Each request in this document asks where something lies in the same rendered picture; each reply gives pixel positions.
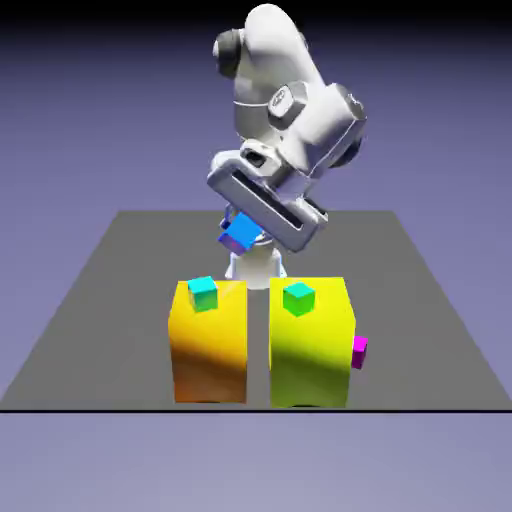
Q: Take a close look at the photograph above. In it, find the small blue cube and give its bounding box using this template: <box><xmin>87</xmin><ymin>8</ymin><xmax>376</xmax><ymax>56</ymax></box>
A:
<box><xmin>217</xmin><ymin>212</ymin><xmax>265</xmax><ymax>257</ymax></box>

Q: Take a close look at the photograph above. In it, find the small green cube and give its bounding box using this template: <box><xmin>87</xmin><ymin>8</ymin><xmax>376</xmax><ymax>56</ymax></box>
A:
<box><xmin>282</xmin><ymin>281</ymin><xmax>316</xmax><ymax>318</ymax></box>

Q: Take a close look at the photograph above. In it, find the small magenta cube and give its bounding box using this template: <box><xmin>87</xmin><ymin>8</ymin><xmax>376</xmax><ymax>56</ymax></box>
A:
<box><xmin>351</xmin><ymin>335</ymin><xmax>369</xmax><ymax>370</ymax></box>

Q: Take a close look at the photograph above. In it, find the small cyan cube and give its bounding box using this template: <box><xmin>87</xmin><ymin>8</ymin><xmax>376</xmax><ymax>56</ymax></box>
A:
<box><xmin>186</xmin><ymin>275</ymin><xmax>220</xmax><ymax>314</ymax></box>

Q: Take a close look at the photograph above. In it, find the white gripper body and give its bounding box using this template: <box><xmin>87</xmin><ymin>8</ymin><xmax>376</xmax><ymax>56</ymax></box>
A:
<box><xmin>206</xmin><ymin>149</ymin><xmax>330</xmax><ymax>254</ymax></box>

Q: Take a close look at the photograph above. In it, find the large yellow box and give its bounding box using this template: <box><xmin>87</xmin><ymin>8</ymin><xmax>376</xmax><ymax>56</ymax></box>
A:
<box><xmin>269</xmin><ymin>276</ymin><xmax>357</xmax><ymax>410</ymax></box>

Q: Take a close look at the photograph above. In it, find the large orange box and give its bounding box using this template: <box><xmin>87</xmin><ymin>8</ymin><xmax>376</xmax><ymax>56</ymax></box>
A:
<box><xmin>167</xmin><ymin>279</ymin><xmax>248</xmax><ymax>404</ymax></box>

